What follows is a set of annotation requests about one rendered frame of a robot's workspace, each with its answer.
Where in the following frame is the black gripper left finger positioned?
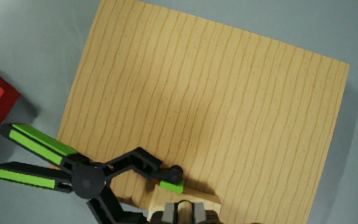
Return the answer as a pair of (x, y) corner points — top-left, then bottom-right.
(145, 202), (178, 224)

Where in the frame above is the red rectangular tray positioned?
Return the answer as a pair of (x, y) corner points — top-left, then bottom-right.
(0, 77), (21, 125)

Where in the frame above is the tan wooden board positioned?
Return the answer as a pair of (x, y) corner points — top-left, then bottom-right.
(56, 0), (350, 224)

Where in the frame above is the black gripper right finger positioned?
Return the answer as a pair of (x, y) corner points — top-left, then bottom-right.
(192, 202), (224, 224)

